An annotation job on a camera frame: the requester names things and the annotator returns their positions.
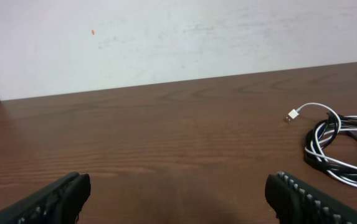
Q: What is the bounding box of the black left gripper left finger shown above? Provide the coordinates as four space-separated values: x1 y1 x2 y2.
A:
0 172 91 224

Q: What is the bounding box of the white USB cable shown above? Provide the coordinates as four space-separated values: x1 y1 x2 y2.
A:
283 102 357 191

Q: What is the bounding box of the black USB cable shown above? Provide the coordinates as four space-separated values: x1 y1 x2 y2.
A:
303 111 357 187

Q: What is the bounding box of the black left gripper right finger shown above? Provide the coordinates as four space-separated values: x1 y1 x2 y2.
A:
265 171 357 224

